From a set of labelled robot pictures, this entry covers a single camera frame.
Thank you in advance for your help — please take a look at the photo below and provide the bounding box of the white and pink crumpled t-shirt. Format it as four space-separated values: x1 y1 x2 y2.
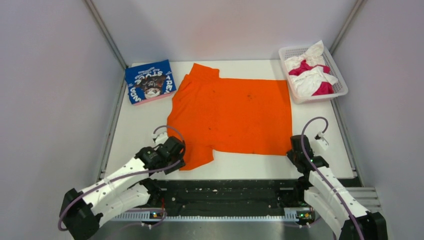
284 40 339 98

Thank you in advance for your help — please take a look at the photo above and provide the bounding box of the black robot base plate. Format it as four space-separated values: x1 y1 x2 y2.
141 179 309 217

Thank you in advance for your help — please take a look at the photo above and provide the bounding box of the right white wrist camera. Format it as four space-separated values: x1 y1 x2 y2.
314 131 330 151

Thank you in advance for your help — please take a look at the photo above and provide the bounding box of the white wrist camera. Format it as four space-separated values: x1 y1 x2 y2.
152 131 169 145
314 131 330 151

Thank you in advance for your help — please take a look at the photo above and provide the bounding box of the orange t-shirt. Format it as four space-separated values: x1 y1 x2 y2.
167 63 293 171

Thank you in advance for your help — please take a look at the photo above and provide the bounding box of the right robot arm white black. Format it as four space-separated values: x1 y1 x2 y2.
287 135 389 240

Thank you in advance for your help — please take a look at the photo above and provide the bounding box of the aluminium rail frame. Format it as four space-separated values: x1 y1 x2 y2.
79 187 382 223

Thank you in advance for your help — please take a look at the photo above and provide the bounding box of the folded pink t-shirt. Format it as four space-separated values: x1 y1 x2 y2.
134 92 175 106

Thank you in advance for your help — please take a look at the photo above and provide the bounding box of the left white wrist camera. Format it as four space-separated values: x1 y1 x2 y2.
152 131 169 145

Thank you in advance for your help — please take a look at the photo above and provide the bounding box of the white plastic basket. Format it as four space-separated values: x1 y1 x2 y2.
278 40 349 104

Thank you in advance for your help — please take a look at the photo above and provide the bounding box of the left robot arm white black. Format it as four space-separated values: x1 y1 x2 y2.
57 136 186 240

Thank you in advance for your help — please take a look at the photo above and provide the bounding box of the folded blue printed t-shirt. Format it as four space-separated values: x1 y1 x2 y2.
125 59 177 105

